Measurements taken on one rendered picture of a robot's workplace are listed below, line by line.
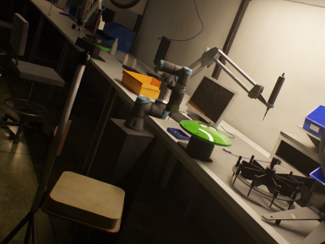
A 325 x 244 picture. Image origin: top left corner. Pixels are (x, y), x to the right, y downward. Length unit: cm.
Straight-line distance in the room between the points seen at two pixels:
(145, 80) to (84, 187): 164
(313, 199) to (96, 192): 112
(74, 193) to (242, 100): 187
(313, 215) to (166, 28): 348
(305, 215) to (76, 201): 105
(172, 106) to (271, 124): 111
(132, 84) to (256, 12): 124
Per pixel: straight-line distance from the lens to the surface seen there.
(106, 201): 214
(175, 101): 232
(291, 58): 326
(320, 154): 214
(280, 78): 242
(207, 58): 262
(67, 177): 225
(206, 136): 218
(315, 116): 279
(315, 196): 229
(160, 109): 257
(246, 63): 361
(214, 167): 226
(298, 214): 197
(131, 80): 336
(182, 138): 252
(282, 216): 193
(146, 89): 325
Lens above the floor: 159
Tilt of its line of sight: 13 degrees down
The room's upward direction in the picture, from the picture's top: 21 degrees clockwise
